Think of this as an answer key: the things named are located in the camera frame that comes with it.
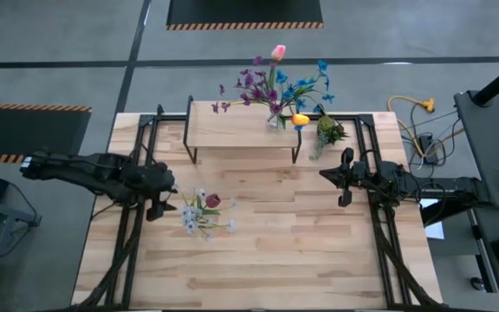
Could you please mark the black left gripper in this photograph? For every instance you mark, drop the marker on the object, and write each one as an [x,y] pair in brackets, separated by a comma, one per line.
[143,184]

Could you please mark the pink artificial tulip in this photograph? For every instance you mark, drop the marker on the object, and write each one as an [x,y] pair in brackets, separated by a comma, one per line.
[278,52]

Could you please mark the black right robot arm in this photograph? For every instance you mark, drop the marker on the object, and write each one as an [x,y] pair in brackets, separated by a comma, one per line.
[427,188]

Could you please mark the grey desk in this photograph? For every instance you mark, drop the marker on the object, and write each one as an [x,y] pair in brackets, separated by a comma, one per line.
[496,143]

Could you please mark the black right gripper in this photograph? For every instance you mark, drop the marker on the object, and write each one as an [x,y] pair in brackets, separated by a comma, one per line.
[355,177]

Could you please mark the purple artificial flower bunch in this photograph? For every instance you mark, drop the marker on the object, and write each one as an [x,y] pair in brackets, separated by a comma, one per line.
[258,93]

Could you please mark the orange yellow artificial tulip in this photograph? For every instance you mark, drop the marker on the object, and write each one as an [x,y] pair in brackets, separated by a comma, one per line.
[300,119]

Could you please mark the white paper sheet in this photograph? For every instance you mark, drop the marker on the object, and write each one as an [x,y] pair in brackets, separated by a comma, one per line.
[433,229]

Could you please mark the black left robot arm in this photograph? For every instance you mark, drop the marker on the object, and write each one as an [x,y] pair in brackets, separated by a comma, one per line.
[72,171]

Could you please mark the black power strip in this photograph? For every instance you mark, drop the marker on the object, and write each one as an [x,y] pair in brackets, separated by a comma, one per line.
[428,149]

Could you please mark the wooden shelf with black legs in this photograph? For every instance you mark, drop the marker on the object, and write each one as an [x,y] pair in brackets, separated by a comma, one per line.
[232,130]

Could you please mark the round clear glass vase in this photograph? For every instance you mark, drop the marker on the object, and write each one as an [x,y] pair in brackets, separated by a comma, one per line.
[275,122]

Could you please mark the black hazard-striped floor mat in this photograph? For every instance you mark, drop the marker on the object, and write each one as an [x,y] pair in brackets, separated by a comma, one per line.
[245,11]
[24,130]

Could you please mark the white artificial flower bunch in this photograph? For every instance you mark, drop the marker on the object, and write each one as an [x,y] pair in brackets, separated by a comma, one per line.
[193,219]

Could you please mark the dark red artificial tulip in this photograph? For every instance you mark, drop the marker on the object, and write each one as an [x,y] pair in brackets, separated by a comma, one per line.
[212,200]

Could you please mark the black computer mouse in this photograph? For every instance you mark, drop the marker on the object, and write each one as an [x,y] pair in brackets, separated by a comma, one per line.
[477,284]

